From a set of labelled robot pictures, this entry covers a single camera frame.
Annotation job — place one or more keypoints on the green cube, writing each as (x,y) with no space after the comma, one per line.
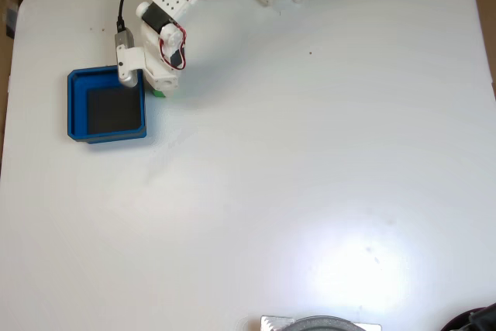
(158,94)

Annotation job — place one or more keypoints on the blue box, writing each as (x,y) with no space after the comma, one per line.
(77,106)

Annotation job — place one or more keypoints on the silver metal plate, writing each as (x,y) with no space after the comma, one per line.
(275,324)

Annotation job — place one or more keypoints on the grey round object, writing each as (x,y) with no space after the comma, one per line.
(325,324)

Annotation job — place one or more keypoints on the dark object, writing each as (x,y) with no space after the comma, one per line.
(480,319)

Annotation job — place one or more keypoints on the silver camera with white bracket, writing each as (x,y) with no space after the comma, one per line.
(126,38)

